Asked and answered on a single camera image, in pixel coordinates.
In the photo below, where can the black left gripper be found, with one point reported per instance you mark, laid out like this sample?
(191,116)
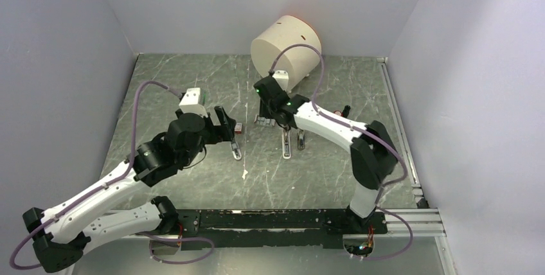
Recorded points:
(219,132)

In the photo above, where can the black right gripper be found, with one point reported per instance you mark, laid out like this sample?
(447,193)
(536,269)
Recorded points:
(263,111)

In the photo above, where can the white red staple box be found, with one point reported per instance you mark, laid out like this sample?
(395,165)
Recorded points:
(238,128)

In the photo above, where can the staple tray with staples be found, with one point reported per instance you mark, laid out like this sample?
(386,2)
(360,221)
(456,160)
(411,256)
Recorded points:
(264,122)

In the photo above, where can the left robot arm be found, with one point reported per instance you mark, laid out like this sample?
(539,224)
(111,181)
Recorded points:
(61,235)

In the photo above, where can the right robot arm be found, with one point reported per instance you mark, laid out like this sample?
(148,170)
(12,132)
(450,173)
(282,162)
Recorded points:
(372,153)

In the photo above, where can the small black cylinder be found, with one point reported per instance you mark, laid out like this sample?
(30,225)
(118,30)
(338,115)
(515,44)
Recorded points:
(346,111)

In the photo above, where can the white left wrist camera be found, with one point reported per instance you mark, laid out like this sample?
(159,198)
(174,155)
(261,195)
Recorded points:
(193,102)

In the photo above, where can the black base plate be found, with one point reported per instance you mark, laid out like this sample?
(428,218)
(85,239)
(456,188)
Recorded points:
(274,227)

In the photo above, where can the aluminium rail frame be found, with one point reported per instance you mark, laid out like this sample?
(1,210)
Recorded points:
(190,179)

